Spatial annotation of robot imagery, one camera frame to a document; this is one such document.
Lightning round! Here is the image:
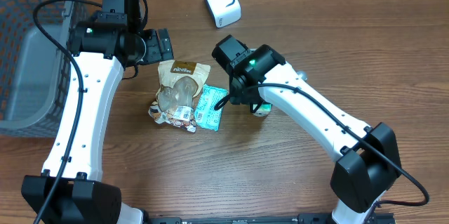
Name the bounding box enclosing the beige brown snack bag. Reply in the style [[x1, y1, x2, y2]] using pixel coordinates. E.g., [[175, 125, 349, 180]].
[[148, 60, 210, 133]]

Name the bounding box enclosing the teal wipes packet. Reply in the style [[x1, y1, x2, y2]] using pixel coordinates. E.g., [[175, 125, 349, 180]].
[[194, 84, 227, 131]]

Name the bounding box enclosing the green lidded white jar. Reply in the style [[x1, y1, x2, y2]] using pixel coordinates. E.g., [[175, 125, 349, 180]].
[[250, 103, 272, 117]]

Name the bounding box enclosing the yellow dish soap bottle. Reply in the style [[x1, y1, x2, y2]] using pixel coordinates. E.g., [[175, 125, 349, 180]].
[[297, 71, 308, 81]]

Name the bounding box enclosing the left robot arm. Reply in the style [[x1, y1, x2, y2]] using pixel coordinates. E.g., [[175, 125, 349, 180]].
[[21, 0, 173, 224]]

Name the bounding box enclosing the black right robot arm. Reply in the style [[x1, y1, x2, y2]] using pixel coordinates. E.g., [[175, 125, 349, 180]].
[[212, 35, 401, 223]]

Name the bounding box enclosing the white barcode scanner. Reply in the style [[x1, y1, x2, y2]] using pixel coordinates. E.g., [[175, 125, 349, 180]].
[[205, 0, 241, 28]]

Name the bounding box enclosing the grey plastic mesh basket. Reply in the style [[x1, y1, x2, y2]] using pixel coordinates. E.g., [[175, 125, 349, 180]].
[[1, 0, 88, 138]]

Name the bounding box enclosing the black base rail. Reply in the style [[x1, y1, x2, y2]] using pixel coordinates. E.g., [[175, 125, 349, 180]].
[[140, 211, 397, 224]]

